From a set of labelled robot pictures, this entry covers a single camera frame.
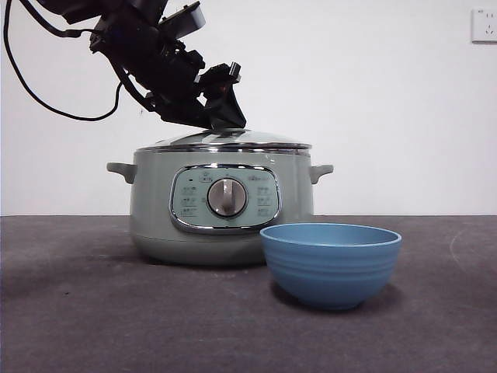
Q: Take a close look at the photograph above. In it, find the black cable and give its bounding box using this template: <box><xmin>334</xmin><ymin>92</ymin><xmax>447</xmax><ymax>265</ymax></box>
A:
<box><xmin>2</xmin><ymin>0</ymin><xmax>123</xmax><ymax>123</ymax></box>
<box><xmin>21</xmin><ymin>0</ymin><xmax>96</xmax><ymax>40</ymax></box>

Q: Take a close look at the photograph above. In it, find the glass steamer lid grey knob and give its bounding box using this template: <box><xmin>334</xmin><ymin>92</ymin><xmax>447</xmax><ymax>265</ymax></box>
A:
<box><xmin>155</xmin><ymin>127</ymin><xmax>313</xmax><ymax>151</ymax></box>

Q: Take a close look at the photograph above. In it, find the white wall socket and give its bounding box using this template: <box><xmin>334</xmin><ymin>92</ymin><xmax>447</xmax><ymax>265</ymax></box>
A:
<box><xmin>471</xmin><ymin>8</ymin><xmax>497</xmax><ymax>44</ymax></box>

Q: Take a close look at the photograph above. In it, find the pale green electric steamer pot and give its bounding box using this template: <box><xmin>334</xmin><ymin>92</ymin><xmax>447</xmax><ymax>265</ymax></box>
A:
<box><xmin>106</xmin><ymin>146</ymin><xmax>335</xmax><ymax>267</ymax></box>

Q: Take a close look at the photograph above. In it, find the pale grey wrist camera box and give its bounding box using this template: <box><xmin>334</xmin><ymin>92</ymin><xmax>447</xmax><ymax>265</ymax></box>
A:
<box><xmin>158</xmin><ymin>1</ymin><xmax>206</xmax><ymax>40</ymax></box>

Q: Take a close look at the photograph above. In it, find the blue ribbed bowl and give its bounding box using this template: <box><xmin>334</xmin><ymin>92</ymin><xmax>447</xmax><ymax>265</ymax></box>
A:
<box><xmin>259</xmin><ymin>222</ymin><xmax>403</xmax><ymax>311</ymax></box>

